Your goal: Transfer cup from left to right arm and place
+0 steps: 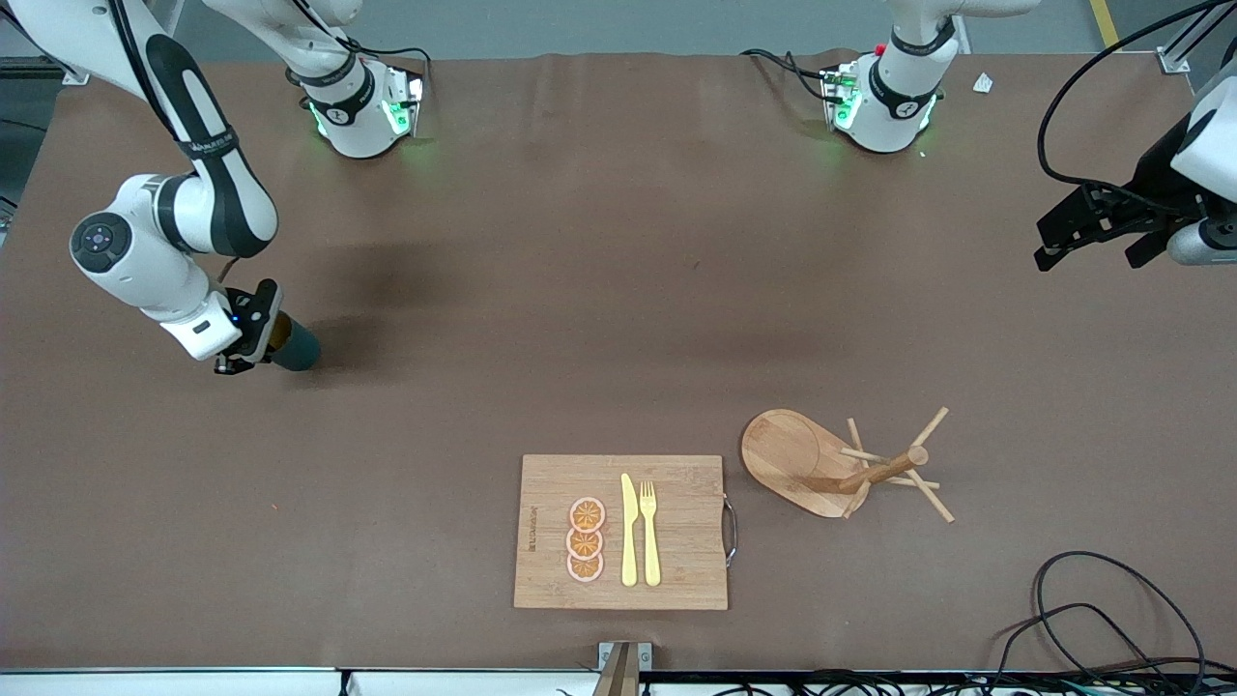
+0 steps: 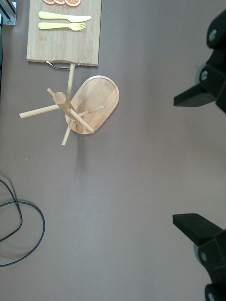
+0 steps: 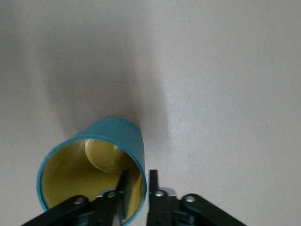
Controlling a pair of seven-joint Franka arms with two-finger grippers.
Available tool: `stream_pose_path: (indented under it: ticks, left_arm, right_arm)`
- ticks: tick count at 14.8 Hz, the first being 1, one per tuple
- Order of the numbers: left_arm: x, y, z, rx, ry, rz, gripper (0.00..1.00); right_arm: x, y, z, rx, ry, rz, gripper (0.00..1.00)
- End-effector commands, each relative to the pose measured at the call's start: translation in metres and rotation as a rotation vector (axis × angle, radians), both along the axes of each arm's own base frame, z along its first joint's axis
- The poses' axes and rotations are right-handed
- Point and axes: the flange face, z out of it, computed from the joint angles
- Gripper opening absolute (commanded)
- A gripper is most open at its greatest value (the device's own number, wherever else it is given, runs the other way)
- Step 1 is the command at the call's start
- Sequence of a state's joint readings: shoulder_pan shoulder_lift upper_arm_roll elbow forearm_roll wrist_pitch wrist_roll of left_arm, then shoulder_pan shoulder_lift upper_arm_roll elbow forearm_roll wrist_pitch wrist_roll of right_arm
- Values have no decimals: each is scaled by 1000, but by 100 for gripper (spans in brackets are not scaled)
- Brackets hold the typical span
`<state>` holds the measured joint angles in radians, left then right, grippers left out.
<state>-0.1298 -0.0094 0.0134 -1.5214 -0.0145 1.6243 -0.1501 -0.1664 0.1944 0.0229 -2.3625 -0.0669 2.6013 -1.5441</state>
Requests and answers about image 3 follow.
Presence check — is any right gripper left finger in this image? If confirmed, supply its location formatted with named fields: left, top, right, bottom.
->
left=21, top=169, right=130, bottom=226

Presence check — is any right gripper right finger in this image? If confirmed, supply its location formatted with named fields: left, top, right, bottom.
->
left=147, top=169, right=247, bottom=226

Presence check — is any teal cup yellow inside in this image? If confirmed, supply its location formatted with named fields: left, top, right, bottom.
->
left=36, top=116, right=148, bottom=226

